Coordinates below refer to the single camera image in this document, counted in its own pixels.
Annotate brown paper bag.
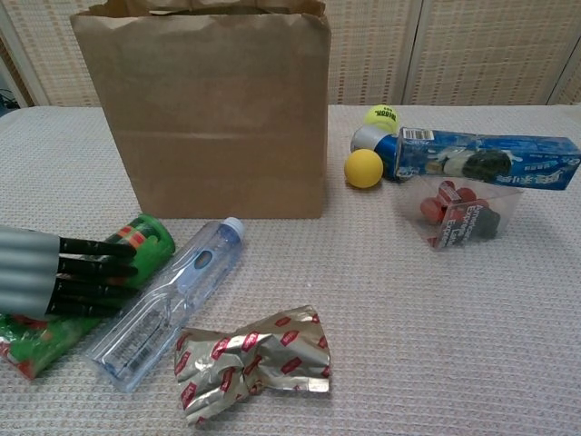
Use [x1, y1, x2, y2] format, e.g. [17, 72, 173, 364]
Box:
[68, 0, 330, 221]

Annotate green snack packet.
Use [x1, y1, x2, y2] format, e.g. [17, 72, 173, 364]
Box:
[0, 213, 177, 381]

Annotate yellow foam ball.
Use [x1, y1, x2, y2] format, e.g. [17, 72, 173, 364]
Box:
[343, 148, 385, 189]

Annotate silver snack wrapper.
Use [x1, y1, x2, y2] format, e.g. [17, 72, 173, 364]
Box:
[173, 304, 332, 427]

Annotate blue cookie box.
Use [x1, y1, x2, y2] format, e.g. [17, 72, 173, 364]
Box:
[393, 126, 581, 192]

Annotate clear plastic water bottle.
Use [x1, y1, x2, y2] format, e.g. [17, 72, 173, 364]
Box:
[84, 216, 246, 394]

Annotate blue silver drink can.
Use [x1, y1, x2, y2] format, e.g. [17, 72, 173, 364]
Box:
[350, 125, 400, 179]

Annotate yellow-green tennis ball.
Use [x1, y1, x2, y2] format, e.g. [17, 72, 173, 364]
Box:
[362, 104, 400, 134]

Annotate woven folding screen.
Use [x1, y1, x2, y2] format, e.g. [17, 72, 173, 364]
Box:
[0, 0, 581, 108]

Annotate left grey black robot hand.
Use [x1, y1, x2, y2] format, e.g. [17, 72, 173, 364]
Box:
[0, 225, 140, 319]

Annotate clear plastic box red contents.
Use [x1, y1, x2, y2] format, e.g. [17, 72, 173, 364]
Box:
[399, 174, 526, 251]

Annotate white woven fringed tablecloth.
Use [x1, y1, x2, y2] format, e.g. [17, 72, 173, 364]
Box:
[0, 104, 581, 436]

